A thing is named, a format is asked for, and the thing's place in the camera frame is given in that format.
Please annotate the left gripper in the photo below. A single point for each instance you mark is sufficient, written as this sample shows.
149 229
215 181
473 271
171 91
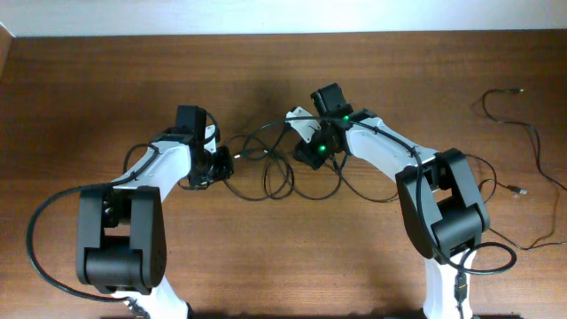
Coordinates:
225 169

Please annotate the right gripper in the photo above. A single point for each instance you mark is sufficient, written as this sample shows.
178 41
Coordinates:
304 150

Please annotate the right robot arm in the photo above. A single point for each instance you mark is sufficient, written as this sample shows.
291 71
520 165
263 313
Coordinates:
442 209

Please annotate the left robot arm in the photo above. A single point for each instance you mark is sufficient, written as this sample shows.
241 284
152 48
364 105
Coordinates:
121 245

